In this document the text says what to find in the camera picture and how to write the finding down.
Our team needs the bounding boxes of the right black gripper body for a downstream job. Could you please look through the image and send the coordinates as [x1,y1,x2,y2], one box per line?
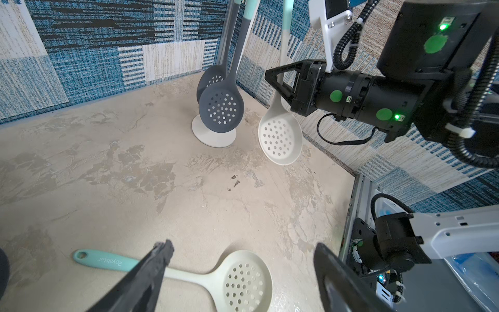
[292,59,326,116]

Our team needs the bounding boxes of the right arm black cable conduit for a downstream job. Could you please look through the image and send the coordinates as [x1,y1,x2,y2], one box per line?
[332,0,499,169]

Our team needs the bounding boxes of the grey utensil rack stand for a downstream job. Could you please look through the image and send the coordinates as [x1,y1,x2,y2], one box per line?
[0,249,10,299]

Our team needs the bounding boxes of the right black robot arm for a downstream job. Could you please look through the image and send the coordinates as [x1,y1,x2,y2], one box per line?
[265,1,498,311]

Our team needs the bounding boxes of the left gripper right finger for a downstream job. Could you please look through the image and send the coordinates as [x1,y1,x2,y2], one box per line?
[313,243,392,312]

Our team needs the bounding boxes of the white utensil rack stand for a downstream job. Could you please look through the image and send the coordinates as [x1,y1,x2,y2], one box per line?
[192,1,237,148]

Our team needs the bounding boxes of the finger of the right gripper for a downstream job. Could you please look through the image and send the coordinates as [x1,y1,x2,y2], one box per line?
[265,61,304,98]

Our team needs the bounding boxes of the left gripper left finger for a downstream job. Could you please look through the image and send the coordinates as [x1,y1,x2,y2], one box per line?
[88,239,174,311]

